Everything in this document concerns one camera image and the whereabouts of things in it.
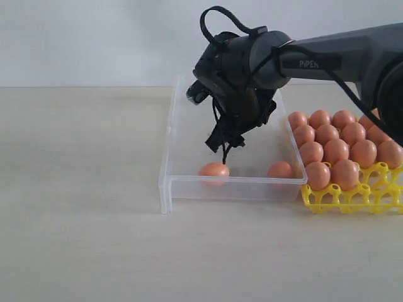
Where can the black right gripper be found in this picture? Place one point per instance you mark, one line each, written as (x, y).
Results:
(224, 74)

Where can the yellow plastic egg tray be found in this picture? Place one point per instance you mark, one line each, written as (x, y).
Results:
(379, 190)

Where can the clear plastic container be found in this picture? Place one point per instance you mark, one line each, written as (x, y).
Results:
(185, 153)

